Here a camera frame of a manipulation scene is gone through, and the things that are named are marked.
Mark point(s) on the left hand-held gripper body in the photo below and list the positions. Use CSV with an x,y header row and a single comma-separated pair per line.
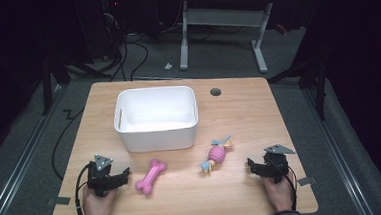
x,y
99,179

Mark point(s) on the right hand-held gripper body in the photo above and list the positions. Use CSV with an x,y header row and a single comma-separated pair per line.
x,y
276,165

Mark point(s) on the pink bone toy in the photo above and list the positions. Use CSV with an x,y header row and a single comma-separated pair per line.
x,y
150,176

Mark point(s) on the pink blue candy toy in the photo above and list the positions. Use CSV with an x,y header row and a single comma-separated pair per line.
x,y
216,154

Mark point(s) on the white plastic bin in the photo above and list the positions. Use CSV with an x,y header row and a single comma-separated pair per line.
x,y
155,119

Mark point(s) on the person's left hand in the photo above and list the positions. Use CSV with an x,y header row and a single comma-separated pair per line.
x,y
97,208

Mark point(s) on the person's right hand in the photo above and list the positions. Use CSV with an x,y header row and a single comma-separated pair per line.
x,y
280,195

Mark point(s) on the grey tape piece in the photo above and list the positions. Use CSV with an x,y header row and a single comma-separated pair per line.
x,y
62,200
306,180

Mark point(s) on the dark round table grommet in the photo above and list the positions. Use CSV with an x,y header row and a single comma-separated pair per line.
x,y
215,92

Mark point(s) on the black metal stand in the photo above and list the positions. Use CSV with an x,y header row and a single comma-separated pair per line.
x,y
47,86
313,76

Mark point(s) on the white scrap on floor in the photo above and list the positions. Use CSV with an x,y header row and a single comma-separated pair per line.
x,y
168,66

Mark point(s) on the small red object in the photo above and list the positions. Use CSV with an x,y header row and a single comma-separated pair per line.
x,y
280,29

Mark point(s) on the white desk frame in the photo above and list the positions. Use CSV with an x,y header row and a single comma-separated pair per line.
x,y
221,17

